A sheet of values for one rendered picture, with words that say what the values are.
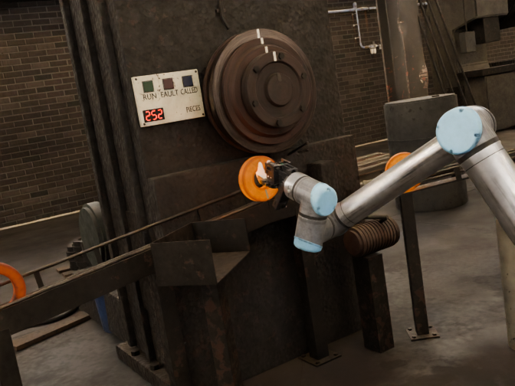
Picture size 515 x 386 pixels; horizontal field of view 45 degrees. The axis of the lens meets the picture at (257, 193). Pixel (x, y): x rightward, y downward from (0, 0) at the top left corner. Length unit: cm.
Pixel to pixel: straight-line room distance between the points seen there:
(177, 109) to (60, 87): 611
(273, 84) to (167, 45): 42
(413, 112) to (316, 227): 316
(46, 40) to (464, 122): 723
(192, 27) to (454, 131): 118
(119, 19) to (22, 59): 606
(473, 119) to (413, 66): 498
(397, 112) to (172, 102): 294
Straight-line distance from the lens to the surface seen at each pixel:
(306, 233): 190
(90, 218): 341
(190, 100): 238
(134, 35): 235
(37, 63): 839
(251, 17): 259
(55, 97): 839
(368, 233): 250
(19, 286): 210
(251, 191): 212
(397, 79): 680
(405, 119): 500
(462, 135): 164
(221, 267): 196
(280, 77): 232
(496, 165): 164
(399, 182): 189
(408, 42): 658
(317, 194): 185
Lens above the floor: 110
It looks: 9 degrees down
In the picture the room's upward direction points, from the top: 9 degrees counter-clockwise
